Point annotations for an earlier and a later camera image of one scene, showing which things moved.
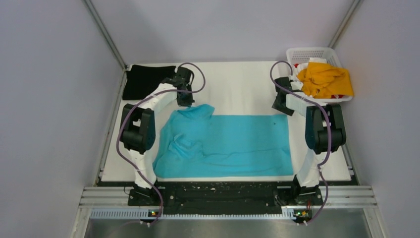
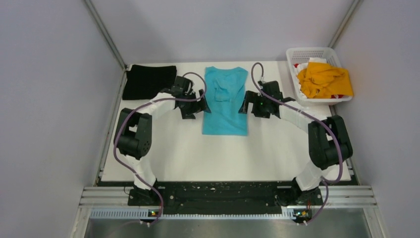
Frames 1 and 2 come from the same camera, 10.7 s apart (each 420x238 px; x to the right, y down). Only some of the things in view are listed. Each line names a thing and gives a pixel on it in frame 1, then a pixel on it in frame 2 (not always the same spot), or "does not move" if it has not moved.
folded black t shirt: [139, 80] does not move
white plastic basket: [302, 55] does not move
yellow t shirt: [322, 81] does not move
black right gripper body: [288, 111] to [260, 107]
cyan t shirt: [191, 142] to [224, 91]
